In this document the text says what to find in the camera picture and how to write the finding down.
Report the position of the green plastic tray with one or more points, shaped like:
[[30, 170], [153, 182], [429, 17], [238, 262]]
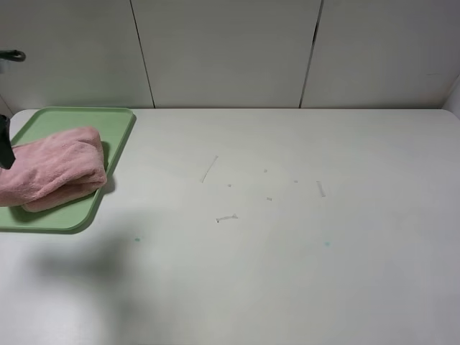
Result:
[[114, 125]]

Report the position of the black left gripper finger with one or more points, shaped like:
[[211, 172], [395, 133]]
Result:
[[7, 157]]

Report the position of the pink terry towel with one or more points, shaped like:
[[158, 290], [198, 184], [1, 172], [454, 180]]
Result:
[[54, 170]]

